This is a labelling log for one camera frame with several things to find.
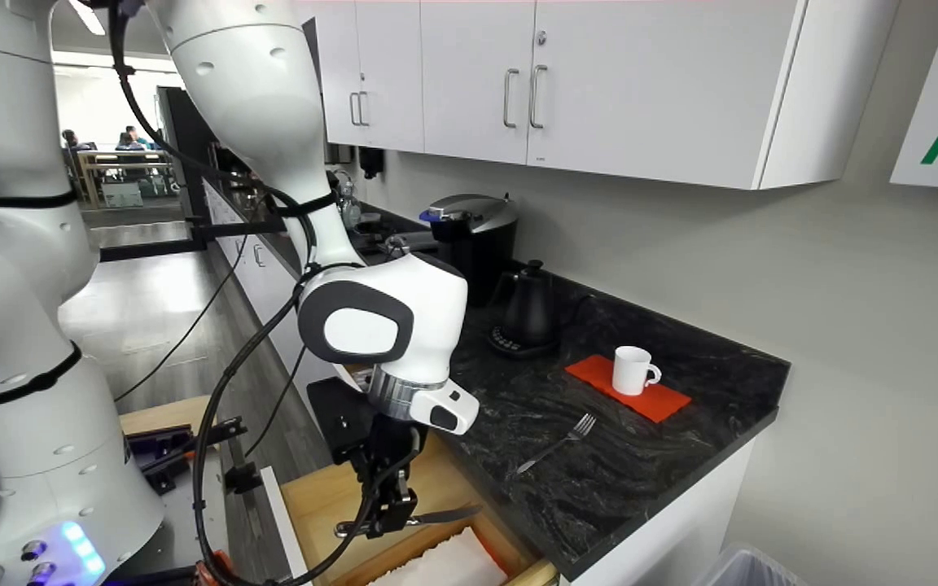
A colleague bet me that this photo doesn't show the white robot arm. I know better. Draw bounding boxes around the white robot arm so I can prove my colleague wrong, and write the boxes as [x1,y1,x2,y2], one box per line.
[107,0,479,436]

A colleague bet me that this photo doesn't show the white upper cabinets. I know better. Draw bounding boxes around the white upper cabinets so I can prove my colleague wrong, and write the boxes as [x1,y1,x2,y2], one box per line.
[298,0,900,193]

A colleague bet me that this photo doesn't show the open wooden drawer white front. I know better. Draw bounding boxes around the open wooden drawer white front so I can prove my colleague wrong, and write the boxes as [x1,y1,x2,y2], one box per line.
[257,435,559,586]

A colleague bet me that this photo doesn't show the black coffee machine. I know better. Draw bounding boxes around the black coffee machine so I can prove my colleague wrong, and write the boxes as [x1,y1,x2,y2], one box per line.
[421,193,517,305]

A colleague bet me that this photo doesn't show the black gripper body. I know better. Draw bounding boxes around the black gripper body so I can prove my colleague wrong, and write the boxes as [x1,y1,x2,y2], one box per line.
[349,416,425,539]

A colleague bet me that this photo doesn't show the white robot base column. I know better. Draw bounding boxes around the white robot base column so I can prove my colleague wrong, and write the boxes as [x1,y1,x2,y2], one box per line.
[0,0,163,586]

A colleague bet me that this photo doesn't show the silver fork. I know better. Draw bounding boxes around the silver fork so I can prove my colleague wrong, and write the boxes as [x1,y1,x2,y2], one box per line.
[515,415,596,477]

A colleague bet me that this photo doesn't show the white mug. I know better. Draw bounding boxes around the white mug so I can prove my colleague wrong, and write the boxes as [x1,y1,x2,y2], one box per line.
[613,346,661,398]

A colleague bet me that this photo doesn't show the red coaster mat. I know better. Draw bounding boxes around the red coaster mat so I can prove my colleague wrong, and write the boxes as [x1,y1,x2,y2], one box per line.
[565,352,698,428]

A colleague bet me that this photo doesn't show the black electric kettle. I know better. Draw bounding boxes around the black electric kettle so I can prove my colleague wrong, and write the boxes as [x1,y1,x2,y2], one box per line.
[491,262,556,359]

